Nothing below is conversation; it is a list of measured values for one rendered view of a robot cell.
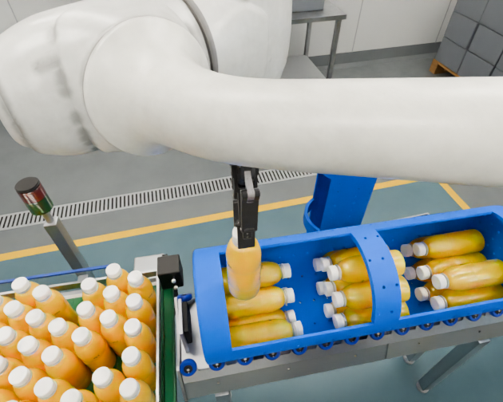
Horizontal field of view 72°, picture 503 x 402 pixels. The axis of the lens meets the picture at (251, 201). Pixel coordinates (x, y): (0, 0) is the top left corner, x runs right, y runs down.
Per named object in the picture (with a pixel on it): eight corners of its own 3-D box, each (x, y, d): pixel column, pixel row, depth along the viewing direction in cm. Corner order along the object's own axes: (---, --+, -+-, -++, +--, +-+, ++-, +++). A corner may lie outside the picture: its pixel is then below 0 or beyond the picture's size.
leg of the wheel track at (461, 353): (430, 392, 174) (493, 342, 128) (419, 394, 173) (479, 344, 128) (424, 380, 178) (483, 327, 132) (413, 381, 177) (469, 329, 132)
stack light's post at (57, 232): (139, 356, 185) (56, 225, 106) (132, 358, 185) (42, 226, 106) (140, 349, 188) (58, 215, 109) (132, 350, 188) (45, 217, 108)
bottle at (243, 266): (247, 268, 79) (247, 217, 66) (266, 290, 75) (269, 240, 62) (222, 284, 76) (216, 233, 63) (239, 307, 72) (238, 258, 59)
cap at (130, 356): (136, 367, 80) (133, 364, 79) (120, 364, 80) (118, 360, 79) (143, 350, 82) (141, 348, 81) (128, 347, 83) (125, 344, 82)
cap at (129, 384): (118, 386, 77) (116, 383, 76) (136, 376, 78) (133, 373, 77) (124, 403, 75) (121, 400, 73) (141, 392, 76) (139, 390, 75)
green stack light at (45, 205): (51, 214, 101) (44, 202, 98) (28, 217, 100) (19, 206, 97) (55, 199, 106) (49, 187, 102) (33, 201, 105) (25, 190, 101)
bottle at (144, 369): (154, 397, 91) (139, 375, 78) (130, 391, 92) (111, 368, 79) (164, 370, 96) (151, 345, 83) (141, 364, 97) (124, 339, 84)
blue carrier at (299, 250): (509, 321, 101) (578, 270, 80) (210, 380, 90) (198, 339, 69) (454, 242, 120) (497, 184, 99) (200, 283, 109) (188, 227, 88)
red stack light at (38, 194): (43, 202, 98) (37, 192, 95) (19, 205, 97) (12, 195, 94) (49, 187, 102) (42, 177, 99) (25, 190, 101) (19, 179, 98)
